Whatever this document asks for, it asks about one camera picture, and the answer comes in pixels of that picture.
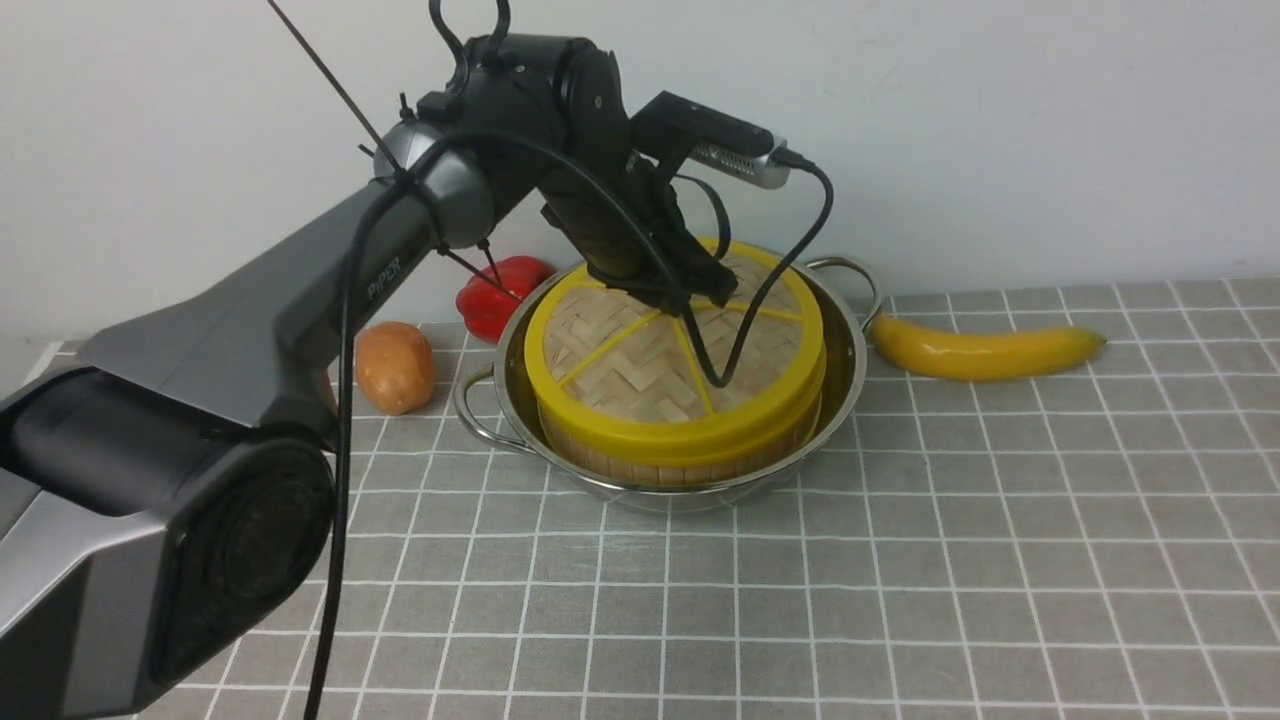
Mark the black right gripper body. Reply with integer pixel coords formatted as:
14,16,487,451
540,151,739,316

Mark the woven bamboo steamer lid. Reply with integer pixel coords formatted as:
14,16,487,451
524,268,826,421

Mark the yellow-rimmed bamboo steamer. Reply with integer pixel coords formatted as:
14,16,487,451
531,370,826,488

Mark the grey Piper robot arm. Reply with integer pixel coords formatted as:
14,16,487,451
1,35,756,719

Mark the stainless steel pot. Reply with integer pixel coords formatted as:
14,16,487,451
451,256,886,514

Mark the red bell pepper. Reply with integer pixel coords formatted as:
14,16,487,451
454,255,557,345

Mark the brown potato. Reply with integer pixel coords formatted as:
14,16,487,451
355,322,436,416

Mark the yellow banana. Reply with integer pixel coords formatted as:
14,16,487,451
870,314,1107,383

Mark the grey checked tablecloth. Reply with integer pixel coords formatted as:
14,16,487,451
20,278,1280,720

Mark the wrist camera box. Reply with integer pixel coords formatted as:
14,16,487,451
628,91,790,190

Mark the black camera cable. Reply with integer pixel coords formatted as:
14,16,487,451
303,126,835,720

